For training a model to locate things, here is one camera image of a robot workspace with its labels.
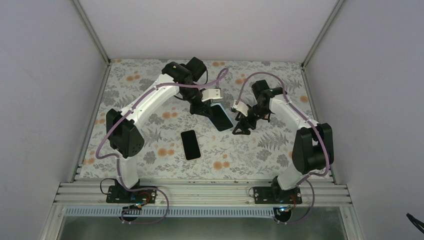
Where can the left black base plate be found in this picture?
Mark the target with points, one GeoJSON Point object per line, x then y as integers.
{"type": "Point", "coordinates": [117, 194]}

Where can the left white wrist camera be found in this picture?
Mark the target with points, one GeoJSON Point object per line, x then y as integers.
{"type": "Point", "coordinates": [211, 94]}

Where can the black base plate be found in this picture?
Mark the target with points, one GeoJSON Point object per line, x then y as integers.
{"type": "Point", "coordinates": [117, 194]}
{"type": "Point", "coordinates": [264, 195]}

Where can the aluminium rail frame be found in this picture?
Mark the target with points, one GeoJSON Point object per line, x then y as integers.
{"type": "Point", "coordinates": [182, 193]}

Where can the light blue cased phone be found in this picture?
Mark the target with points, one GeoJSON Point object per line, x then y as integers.
{"type": "Point", "coordinates": [220, 119]}

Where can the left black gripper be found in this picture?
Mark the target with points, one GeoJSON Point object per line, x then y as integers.
{"type": "Point", "coordinates": [198, 110]}

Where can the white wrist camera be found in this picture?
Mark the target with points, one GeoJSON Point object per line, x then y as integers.
{"type": "Point", "coordinates": [211, 94]}
{"type": "Point", "coordinates": [241, 107]}

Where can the black phone on mat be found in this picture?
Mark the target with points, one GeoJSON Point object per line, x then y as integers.
{"type": "Point", "coordinates": [190, 145]}

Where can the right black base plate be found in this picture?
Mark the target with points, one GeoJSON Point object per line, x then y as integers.
{"type": "Point", "coordinates": [264, 195]}

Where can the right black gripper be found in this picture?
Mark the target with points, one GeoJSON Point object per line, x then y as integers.
{"type": "Point", "coordinates": [241, 124]}

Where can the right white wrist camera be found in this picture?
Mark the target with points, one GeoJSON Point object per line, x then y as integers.
{"type": "Point", "coordinates": [241, 107]}

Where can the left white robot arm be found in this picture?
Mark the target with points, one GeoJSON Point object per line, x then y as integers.
{"type": "Point", "coordinates": [124, 126]}

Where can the white slotted cable duct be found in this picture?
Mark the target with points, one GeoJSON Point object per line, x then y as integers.
{"type": "Point", "coordinates": [178, 212]}

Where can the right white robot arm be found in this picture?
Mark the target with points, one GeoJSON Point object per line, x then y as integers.
{"type": "Point", "coordinates": [312, 153]}

